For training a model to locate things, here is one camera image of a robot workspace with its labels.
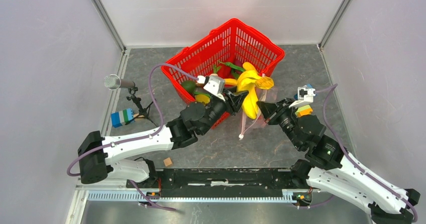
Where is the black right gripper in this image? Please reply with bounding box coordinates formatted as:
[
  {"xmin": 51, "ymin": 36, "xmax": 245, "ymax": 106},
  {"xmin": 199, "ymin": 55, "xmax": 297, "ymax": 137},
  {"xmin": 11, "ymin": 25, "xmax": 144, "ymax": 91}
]
[{"xmin": 256, "ymin": 97, "xmax": 303, "ymax": 150}]

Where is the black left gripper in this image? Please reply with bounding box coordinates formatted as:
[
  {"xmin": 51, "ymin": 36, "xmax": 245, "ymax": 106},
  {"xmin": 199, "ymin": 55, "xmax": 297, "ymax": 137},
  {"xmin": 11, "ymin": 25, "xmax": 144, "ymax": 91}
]
[{"xmin": 199, "ymin": 87, "xmax": 249, "ymax": 136}]

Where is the clear zip top bag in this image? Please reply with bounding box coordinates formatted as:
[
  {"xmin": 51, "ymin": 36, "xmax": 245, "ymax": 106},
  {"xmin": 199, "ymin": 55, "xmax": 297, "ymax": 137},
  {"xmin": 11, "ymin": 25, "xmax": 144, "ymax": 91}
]
[{"xmin": 238, "ymin": 86, "xmax": 278, "ymax": 140}]

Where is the yellow toy banana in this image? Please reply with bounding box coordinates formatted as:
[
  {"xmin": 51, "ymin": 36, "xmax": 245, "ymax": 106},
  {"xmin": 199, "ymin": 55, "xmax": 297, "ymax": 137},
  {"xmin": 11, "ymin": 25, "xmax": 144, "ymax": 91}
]
[{"xmin": 225, "ymin": 62, "xmax": 274, "ymax": 110}]

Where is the green toy avocado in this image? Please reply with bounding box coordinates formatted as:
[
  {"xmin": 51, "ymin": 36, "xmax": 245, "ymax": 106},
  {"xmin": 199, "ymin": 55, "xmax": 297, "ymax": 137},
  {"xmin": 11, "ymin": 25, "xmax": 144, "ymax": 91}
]
[{"xmin": 180, "ymin": 80, "xmax": 197, "ymax": 94}]

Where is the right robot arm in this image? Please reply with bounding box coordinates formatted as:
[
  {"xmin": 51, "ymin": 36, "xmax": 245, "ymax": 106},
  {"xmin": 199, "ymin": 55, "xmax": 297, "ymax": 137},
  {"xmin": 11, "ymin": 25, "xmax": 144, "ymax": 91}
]
[{"xmin": 257, "ymin": 98, "xmax": 420, "ymax": 223}]

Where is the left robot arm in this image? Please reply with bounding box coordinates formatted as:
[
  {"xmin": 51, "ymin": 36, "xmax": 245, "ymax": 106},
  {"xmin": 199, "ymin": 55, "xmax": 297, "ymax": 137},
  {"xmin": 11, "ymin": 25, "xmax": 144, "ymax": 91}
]
[{"xmin": 76, "ymin": 89, "xmax": 248, "ymax": 188}]

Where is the yellow toy pineapple slice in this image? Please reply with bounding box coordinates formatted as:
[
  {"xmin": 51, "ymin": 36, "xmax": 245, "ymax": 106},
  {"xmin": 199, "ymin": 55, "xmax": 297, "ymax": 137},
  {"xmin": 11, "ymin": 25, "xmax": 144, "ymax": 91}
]
[{"xmin": 195, "ymin": 94, "xmax": 210, "ymax": 105}]

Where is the red plastic basket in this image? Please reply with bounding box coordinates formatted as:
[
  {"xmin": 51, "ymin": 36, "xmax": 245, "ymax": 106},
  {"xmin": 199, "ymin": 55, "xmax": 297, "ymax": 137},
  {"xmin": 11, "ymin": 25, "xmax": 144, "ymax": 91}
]
[{"xmin": 161, "ymin": 19, "xmax": 285, "ymax": 127}]

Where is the small wooden cube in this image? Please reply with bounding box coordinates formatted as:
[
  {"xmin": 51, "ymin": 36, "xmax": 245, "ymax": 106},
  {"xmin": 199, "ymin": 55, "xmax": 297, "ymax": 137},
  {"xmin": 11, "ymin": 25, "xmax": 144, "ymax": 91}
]
[{"xmin": 163, "ymin": 158, "xmax": 173, "ymax": 168}]

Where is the blue green white block stack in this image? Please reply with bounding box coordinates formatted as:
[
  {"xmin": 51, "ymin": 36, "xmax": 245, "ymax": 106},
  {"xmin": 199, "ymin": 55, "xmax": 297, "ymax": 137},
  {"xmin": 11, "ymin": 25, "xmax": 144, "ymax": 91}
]
[{"xmin": 110, "ymin": 108, "xmax": 135, "ymax": 128}]

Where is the silver mesh microphone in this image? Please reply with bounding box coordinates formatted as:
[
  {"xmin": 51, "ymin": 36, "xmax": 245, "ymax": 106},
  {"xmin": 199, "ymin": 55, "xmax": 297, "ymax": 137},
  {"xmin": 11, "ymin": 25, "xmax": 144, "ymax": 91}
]
[{"xmin": 104, "ymin": 74, "xmax": 136, "ymax": 90}]

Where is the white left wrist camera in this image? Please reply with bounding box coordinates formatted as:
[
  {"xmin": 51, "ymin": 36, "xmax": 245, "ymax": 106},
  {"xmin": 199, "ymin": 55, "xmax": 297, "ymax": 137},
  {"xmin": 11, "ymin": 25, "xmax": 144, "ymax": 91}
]
[{"xmin": 196, "ymin": 75, "xmax": 225, "ymax": 101}]

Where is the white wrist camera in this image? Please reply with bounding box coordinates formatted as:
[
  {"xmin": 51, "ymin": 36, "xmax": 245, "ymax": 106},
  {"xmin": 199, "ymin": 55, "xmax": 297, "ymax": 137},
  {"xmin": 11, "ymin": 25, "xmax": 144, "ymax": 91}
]
[
  {"xmin": 196, "ymin": 75, "xmax": 225, "ymax": 101},
  {"xmin": 289, "ymin": 85, "xmax": 315, "ymax": 108}
]

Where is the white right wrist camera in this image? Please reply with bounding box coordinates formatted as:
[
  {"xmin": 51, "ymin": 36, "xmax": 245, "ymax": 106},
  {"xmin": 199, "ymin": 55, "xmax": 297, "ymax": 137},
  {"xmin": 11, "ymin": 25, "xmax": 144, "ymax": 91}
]
[{"xmin": 289, "ymin": 85, "xmax": 315, "ymax": 108}]

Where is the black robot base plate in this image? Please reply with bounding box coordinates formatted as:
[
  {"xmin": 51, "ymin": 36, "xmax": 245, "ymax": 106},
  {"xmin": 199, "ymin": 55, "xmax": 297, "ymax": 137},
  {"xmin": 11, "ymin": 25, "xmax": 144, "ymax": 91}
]
[{"xmin": 136, "ymin": 168, "xmax": 309, "ymax": 198}]

